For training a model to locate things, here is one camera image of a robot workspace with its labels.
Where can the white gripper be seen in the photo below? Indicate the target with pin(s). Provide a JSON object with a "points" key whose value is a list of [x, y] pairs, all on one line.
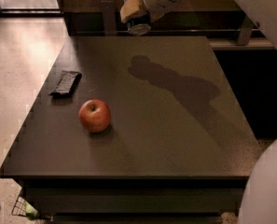
{"points": [[155, 8]]}

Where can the blue pepsi can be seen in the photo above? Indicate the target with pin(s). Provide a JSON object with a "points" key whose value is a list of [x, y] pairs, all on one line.
{"points": [[140, 25]]}

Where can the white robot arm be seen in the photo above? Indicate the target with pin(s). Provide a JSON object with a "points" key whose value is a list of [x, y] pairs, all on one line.
{"points": [[259, 200]]}

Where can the black snack bar wrapper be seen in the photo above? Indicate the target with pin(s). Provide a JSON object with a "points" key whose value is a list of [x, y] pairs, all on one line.
{"points": [[66, 83]]}

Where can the red apple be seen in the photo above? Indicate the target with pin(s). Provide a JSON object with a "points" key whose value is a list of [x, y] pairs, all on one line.
{"points": [[94, 115]]}

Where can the dark grey table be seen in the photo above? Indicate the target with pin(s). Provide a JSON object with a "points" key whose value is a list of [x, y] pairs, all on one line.
{"points": [[155, 162]]}

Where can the wire basket with green item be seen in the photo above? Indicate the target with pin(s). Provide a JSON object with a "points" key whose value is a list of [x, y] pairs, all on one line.
{"points": [[22, 208]]}

